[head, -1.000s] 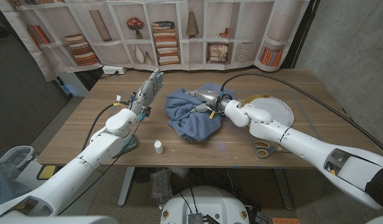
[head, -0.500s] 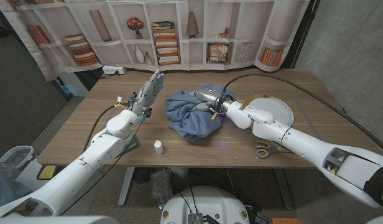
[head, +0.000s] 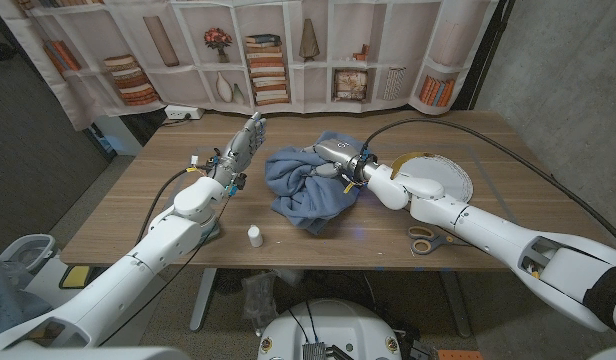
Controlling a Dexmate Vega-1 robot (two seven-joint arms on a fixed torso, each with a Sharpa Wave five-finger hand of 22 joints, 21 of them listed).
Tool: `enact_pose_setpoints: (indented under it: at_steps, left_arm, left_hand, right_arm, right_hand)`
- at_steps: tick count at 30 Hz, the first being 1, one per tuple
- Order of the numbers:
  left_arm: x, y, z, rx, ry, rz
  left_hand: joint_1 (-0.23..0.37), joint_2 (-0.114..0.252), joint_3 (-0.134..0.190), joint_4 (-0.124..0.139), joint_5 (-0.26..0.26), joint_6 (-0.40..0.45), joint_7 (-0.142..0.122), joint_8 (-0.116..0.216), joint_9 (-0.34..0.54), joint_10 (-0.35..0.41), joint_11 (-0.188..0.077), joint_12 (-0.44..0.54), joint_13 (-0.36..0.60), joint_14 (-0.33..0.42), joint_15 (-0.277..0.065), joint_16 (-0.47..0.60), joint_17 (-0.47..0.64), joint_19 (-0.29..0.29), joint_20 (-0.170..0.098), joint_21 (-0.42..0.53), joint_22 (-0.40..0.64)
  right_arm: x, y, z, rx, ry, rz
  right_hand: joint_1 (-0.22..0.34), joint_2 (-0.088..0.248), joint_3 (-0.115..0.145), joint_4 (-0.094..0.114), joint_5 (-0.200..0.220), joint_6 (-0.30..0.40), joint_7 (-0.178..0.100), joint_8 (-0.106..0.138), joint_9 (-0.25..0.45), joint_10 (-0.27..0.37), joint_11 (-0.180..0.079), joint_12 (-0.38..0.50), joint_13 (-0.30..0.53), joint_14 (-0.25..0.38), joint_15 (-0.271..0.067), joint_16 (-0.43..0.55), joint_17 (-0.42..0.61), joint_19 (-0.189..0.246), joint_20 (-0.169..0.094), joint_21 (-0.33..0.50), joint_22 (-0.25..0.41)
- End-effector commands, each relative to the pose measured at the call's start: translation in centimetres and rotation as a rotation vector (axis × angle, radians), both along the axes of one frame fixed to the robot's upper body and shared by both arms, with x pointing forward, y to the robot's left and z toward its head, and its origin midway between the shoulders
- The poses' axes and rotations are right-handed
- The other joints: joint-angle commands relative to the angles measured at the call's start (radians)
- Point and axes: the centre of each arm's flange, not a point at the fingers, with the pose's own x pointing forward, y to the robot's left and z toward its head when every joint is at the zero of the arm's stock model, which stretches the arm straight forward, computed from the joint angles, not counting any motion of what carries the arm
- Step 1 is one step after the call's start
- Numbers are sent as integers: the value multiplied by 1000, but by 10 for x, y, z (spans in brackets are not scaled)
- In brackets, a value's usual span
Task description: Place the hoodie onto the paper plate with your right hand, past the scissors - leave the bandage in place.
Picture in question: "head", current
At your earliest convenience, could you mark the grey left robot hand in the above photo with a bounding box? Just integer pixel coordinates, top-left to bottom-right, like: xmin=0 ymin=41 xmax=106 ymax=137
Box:
xmin=212 ymin=111 xmax=268 ymax=187

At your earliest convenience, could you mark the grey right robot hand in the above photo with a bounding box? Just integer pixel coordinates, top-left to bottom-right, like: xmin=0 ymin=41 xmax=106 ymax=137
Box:
xmin=303 ymin=138 xmax=377 ymax=184

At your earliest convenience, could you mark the blue hoodie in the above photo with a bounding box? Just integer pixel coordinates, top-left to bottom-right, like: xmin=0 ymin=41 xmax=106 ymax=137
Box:
xmin=264 ymin=130 xmax=367 ymax=236

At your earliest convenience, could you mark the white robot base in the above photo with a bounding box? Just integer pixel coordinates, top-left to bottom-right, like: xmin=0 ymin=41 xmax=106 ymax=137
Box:
xmin=256 ymin=298 xmax=403 ymax=360

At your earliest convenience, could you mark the white paper plate gold rim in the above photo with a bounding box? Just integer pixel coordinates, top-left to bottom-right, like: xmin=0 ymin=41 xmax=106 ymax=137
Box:
xmin=390 ymin=151 xmax=474 ymax=204

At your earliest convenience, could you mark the white power strip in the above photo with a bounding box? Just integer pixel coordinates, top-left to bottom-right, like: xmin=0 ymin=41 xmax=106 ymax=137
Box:
xmin=164 ymin=104 xmax=206 ymax=121

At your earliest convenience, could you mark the printed bookshelf backdrop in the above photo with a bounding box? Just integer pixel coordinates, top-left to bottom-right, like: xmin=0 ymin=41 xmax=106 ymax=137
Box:
xmin=2 ymin=0 xmax=499 ymax=132

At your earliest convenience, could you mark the small white bottle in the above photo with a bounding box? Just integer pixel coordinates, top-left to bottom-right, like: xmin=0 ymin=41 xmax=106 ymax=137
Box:
xmin=247 ymin=224 xmax=265 ymax=249

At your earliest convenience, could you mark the white cabinet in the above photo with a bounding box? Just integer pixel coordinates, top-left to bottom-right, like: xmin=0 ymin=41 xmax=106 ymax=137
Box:
xmin=92 ymin=114 xmax=144 ymax=157

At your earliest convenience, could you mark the clear plastic bag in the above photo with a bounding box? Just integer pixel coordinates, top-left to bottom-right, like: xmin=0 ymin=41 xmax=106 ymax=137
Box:
xmin=240 ymin=272 xmax=279 ymax=321

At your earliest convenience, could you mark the grey table leg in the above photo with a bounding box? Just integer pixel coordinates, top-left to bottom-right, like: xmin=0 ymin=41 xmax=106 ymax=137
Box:
xmin=189 ymin=268 xmax=218 ymax=334
xmin=440 ymin=269 xmax=473 ymax=339

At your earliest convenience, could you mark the black backdrop stand pole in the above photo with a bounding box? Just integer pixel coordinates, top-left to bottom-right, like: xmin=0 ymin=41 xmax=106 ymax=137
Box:
xmin=462 ymin=0 xmax=514 ymax=111

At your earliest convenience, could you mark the yellow black pad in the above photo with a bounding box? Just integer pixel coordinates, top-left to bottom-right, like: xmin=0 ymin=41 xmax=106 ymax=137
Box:
xmin=59 ymin=264 xmax=92 ymax=290

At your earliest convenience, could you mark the orange box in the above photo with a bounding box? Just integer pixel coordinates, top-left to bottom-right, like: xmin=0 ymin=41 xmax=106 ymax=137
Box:
xmin=436 ymin=349 xmax=484 ymax=360

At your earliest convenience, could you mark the white grey stool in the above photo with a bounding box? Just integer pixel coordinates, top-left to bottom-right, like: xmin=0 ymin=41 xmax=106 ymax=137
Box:
xmin=0 ymin=233 xmax=57 ymax=276

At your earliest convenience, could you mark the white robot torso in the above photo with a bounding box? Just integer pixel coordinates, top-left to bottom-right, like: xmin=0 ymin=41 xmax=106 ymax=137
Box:
xmin=0 ymin=347 xmax=190 ymax=360

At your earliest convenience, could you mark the person leg in jeans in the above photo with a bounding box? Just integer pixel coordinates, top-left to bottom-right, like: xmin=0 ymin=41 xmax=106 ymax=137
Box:
xmin=0 ymin=269 xmax=52 ymax=337

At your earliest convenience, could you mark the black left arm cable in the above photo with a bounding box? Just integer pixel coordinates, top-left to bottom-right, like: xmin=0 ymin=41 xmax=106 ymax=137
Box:
xmin=135 ymin=167 xmax=215 ymax=246

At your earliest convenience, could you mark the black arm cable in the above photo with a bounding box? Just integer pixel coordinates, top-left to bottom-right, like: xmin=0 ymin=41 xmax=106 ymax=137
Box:
xmin=362 ymin=117 xmax=616 ymax=251
xmin=135 ymin=167 xmax=215 ymax=246

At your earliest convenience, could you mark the grey scissors tan handle lining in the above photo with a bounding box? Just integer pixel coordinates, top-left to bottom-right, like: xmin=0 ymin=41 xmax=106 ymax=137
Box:
xmin=406 ymin=225 xmax=472 ymax=256

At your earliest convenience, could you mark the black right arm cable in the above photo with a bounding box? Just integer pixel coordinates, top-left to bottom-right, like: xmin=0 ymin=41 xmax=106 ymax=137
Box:
xmin=362 ymin=117 xmax=616 ymax=251

